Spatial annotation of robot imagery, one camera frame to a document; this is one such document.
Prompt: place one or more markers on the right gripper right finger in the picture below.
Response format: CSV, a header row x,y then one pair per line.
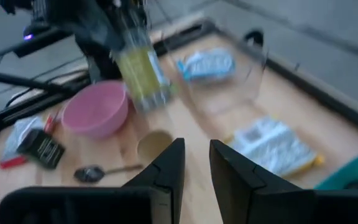
x,y
259,199

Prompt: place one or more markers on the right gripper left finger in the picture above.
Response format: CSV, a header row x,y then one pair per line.
x,y
154,202

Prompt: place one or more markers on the yellow ramen noodle pack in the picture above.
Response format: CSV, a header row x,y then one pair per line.
x,y
272,146

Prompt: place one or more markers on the tan-lid furikake seasoning jar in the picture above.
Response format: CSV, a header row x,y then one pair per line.
x,y
154,144

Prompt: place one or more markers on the blue edged ramen noodle pack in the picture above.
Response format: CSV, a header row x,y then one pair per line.
x,y
207,63

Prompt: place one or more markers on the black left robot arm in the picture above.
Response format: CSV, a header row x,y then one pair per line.
x,y
89,18

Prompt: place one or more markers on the black spoon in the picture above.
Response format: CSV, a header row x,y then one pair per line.
x,y
89,173

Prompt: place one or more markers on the pink plastic bowl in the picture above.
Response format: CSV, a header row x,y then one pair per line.
x,y
95,109

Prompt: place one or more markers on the teal cutting board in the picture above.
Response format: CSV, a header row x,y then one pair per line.
x,y
353,171

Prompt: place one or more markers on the clear plastic container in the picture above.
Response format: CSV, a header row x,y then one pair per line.
x,y
247,77

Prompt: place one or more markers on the dark small box white print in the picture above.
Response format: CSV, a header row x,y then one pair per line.
x,y
42,149

